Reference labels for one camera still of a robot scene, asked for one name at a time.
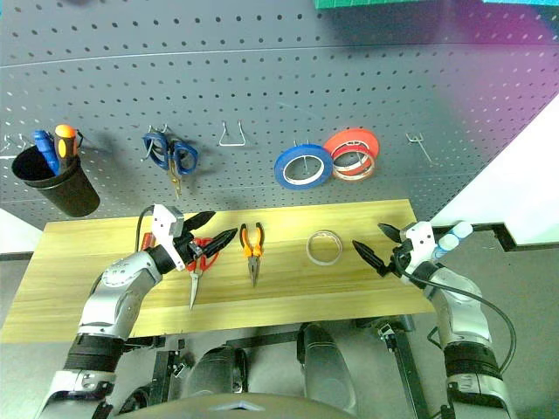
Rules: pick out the grey pegboard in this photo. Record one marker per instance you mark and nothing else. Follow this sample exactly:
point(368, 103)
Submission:
point(262, 65)

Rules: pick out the orange and black needle-nose pliers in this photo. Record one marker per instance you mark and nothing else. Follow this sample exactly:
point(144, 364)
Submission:
point(253, 270)

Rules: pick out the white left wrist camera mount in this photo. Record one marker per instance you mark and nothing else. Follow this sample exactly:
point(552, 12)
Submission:
point(162, 220)

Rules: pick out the double prong metal hook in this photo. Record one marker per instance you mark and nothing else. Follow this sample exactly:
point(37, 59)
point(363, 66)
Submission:
point(415, 139)
point(296, 142)

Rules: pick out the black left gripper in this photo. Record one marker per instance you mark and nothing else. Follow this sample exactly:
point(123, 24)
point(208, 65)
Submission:
point(190, 249)

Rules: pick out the dark rounded grey shape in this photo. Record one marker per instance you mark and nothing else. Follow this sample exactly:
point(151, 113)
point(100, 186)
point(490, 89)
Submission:
point(218, 371)
point(323, 366)

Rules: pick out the red and white tape roll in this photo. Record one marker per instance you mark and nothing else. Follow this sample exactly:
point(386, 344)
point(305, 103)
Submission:
point(354, 178)

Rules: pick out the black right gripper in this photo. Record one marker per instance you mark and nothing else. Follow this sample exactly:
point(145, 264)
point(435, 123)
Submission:
point(399, 259)

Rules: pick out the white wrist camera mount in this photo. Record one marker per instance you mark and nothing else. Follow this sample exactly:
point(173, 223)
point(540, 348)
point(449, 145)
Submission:
point(162, 220)
point(419, 235)

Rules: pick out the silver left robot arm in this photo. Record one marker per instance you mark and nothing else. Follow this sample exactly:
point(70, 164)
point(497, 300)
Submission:
point(118, 279)

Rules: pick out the black metal table frame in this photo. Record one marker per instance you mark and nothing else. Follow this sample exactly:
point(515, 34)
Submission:
point(406, 358)

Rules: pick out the blue tape roll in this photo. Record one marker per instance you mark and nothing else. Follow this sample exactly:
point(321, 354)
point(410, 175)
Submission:
point(279, 168)

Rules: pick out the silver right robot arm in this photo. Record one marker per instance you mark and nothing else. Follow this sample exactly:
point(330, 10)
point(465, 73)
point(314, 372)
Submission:
point(458, 305)

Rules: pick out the grey curved hood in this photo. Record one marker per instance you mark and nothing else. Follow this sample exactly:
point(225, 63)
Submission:
point(240, 406)

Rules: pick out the wide red tape roll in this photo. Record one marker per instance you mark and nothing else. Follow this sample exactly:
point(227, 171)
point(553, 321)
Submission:
point(349, 135)

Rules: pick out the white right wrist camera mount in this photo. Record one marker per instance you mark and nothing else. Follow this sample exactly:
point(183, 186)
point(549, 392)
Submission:
point(419, 235)

